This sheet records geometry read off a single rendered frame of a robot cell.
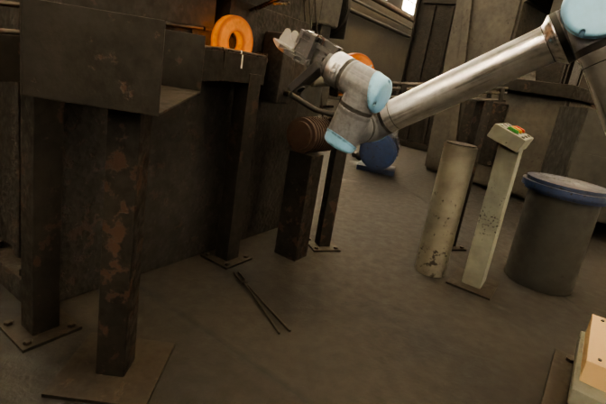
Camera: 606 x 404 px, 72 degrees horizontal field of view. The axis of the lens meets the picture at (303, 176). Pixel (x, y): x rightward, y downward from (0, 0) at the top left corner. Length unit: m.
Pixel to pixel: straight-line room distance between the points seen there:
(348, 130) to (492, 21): 2.86
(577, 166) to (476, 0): 1.67
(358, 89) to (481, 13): 2.90
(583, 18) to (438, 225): 0.96
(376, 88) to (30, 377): 0.96
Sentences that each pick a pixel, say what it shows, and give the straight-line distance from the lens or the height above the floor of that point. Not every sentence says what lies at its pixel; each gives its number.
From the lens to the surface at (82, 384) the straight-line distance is 1.04.
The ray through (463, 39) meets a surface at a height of 1.15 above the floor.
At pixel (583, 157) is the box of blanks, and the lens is 2.92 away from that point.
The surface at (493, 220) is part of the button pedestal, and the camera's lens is 1.67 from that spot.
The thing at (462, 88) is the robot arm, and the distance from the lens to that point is 1.11.
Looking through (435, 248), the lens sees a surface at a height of 0.12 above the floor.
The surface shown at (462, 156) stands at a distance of 1.61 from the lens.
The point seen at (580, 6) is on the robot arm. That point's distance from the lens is 0.93.
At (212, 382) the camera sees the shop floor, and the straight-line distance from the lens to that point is 1.04.
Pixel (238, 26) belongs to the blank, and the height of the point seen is 0.78.
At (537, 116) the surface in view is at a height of 0.64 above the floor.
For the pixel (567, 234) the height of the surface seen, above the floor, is 0.25.
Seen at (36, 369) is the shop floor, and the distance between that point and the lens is 1.11.
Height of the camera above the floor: 0.68
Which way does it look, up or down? 14 degrees down
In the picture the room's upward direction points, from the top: 9 degrees clockwise
